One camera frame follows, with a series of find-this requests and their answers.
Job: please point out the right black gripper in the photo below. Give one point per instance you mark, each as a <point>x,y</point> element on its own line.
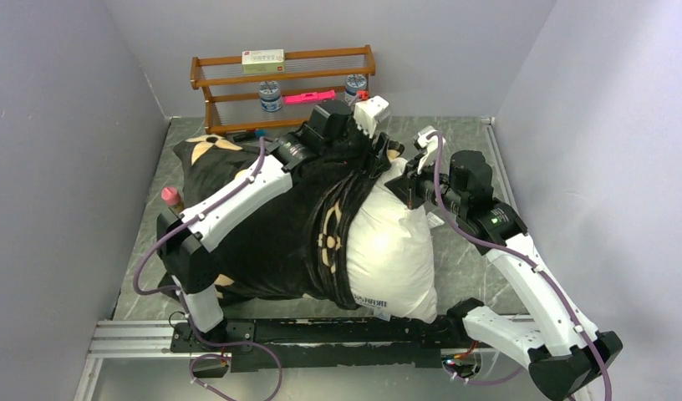
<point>407,187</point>

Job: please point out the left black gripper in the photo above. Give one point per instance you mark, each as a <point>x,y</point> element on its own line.
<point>374,158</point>

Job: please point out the white pillow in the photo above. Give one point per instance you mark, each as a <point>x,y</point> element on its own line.
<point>390,258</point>

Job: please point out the black floral pillowcase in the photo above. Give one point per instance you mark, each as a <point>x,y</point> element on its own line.
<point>296,245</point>

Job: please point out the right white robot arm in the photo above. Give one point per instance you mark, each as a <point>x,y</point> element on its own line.
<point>566,351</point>

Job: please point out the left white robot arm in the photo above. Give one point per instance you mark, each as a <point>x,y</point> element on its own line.
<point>252,177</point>

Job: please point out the pink flat tool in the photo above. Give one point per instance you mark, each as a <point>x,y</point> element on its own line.
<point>309,97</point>

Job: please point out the right blue white jar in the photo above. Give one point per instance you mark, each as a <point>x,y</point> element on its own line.
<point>353,84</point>

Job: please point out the blue white jar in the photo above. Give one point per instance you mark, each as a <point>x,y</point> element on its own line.
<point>270,96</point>
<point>353,84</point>

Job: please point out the left blue white jar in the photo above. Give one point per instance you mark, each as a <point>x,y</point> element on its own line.
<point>270,96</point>

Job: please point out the black blue marker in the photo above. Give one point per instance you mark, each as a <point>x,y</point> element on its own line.
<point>249,135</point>

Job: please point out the white green box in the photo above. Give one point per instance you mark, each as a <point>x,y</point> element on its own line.
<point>268,61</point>

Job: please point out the wooden two-tier shelf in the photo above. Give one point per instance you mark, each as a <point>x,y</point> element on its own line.
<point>232,99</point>

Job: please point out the pink small cup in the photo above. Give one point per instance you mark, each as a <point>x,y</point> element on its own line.
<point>172,198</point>

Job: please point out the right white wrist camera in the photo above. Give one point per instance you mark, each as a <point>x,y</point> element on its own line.
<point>427,142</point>

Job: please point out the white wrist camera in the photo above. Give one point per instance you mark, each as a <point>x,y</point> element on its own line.
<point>427,142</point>
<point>370,114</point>

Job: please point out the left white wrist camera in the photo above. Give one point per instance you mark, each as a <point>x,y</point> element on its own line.
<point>370,114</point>

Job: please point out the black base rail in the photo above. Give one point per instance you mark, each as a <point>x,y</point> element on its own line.
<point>265,343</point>

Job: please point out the aluminium frame rail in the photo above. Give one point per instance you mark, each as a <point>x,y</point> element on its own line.
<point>125,340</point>

